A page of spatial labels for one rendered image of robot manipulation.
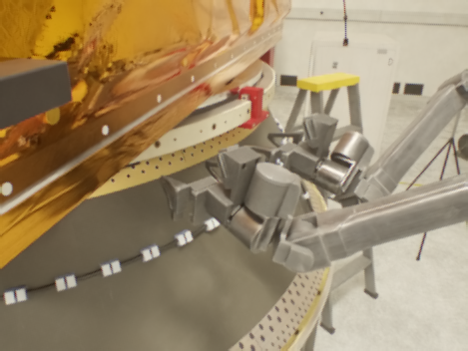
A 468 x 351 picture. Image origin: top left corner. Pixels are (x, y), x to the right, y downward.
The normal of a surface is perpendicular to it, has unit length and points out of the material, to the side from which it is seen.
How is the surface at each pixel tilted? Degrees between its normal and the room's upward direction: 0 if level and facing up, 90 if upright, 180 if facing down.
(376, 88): 90
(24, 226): 90
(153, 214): 62
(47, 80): 90
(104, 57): 95
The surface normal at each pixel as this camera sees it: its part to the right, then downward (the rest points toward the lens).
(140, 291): 0.53, -0.09
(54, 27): 0.82, 0.15
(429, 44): -0.22, 0.43
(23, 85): 0.97, 0.12
